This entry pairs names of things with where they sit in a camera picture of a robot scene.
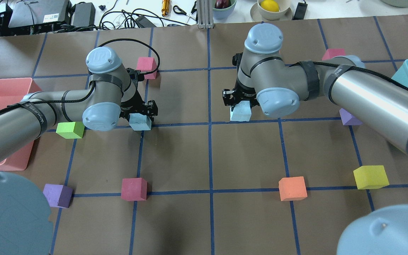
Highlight purple foam block right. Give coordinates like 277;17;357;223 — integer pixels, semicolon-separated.
339;108;363;126

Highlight black computer box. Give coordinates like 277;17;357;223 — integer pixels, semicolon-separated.
8;0;72;29

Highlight purple foam block left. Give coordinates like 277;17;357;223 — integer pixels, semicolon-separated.
43;183;73;208

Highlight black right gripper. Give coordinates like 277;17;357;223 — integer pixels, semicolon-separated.
222;53;259;108

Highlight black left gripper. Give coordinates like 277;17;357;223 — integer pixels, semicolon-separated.
120;68;158;124

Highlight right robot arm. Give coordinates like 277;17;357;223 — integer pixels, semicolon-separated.
222;23;408;255

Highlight pink plastic tray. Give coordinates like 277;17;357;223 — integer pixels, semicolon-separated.
0;78;41;171

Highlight pink foam block far right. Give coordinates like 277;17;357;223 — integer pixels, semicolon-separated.
322;48;346;60

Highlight pink foam block near left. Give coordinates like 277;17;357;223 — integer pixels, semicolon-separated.
120;178;148;202

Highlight bowl with lemon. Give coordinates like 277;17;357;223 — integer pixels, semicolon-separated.
250;0;293;22

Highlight aluminium frame post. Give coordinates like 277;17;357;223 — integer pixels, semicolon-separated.
196;0;214;29

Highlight purple foam block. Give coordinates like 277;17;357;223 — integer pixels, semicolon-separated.
339;108;363;126
43;183;73;208

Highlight bowl with fruit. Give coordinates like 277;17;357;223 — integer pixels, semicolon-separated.
212;0;237;19

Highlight yellow foam block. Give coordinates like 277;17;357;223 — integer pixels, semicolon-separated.
353;165;390;190

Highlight orange foam block near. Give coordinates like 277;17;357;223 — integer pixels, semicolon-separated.
278;176;308;202

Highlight brass cylinder tool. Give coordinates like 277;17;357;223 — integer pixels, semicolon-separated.
161;0;170;17

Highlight light blue foam block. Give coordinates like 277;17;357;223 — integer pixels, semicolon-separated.
230;101;251;122
129;113;152;131

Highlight black handled scissors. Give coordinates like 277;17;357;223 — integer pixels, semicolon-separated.
172;1;197;21

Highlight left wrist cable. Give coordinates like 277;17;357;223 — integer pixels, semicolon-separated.
0;38;160;124

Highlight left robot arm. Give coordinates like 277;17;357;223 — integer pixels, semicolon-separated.
0;46;158;255

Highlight green foam block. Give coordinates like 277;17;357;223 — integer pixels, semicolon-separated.
56;122;85;139

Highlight pink foam block far left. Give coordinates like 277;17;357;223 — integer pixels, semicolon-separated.
136;57;158;80

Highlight pink foam block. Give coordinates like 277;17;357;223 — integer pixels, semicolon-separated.
120;178;148;202
136;57;158;80
322;48;346;60

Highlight black power adapter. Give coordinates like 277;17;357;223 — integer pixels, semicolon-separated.
71;2;96;27

